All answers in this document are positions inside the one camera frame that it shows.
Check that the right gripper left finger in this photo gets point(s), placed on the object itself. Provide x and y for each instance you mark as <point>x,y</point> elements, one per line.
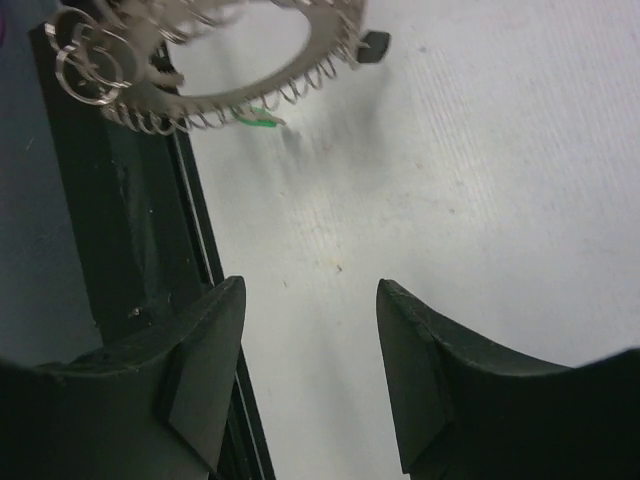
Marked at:
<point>153,405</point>

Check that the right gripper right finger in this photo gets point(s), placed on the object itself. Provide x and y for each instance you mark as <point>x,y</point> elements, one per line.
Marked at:
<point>466,407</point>

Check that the large metal keyring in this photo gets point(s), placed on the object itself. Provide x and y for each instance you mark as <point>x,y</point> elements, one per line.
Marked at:
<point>158,67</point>

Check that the green key tag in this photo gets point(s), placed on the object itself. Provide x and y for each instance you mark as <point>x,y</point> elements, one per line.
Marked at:
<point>256,117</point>

